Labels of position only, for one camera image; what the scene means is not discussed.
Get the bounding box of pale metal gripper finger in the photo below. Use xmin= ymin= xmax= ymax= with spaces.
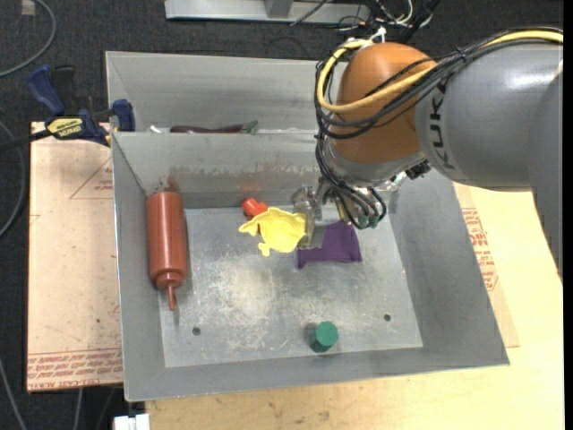
xmin=302 ymin=211 xmax=316 ymax=247
xmin=313 ymin=212 xmax=329 ymax=247

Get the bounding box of purple cloth bag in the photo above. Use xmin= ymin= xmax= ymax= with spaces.
xmin=295 ymin=220 xmax=363 ymax=271

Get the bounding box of small orange toy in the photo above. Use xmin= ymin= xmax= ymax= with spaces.
xmin=241 ymin=197 xmax=269 ymax=221

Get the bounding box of grey metal bin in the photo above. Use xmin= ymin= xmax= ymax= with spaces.
xmin=105 ymin=50 xmax=511 ymax=403

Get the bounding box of green hexagonal block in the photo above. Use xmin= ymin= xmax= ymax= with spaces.
xmin=308 ymin=321 xmax=340 ymax=355

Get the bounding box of red-brown squeeze bottle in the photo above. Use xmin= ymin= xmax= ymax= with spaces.
xmin=145 ymin=190 xmax=190 ymax=312

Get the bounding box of brown cardboard board red print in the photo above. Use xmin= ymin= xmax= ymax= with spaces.
xmin=26 ymin=120 xmax=522 ymax=393

